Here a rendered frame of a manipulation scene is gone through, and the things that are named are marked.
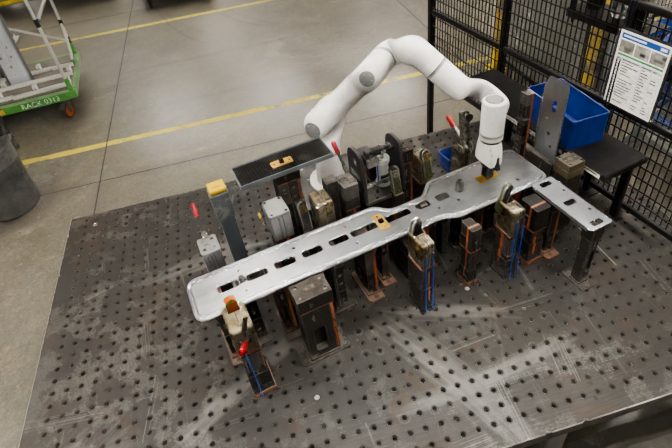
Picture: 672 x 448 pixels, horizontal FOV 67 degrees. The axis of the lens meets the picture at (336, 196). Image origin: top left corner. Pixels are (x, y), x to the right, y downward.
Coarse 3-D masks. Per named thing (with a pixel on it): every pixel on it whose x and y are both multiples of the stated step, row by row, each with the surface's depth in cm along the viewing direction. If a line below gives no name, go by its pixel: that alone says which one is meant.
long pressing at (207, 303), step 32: (512, 160) 201; (448, 192) 190; (480, 192) 188; (512, 192) 187; (352, 224) 183; (256, 256) 176; (288, 256) 175; (320, 256) 173; (352, 256) 172; (192, 288) 168; (256, 288) 165
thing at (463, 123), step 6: (462, 114) 191; (468, 114) 190; (462, 120) 192; (468, 120) 190; (462, 126) 194; (468, 126) 195; (462, 132) 195; (468, 132) 196; (462, 138) 197; (468, 138) 198; (462, 144) 198; (468, 144) 200; (468, 150) 201
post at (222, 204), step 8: (224, 184) 187; (208, 192) 184; (224, 192) 183; (216, 200) 183; (224, 200) 184; (216, 208) 185; (224, 208) 186; (232, 208) 188; (224, 216) 188; (232, 216) 191; (224, 224) 191; (232, 224) 193; (224, 232) 194; (232, 232) 195; (232, 240) 198; (240, 240) 199; (232, 248) 200; (240, 248) 202; (232, 256) 208; (240, 256) 204
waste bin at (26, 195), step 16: (0, 128) 343; (0, 144) 343; (16, 144) 368; (0, 160) 347; (16, 160) 361; (0, 176) 350; (16, 176) 361; (0, 192) 355; (16, 192) 364; (32, 192) 377; (0, 208) 362; (16, 208) 368
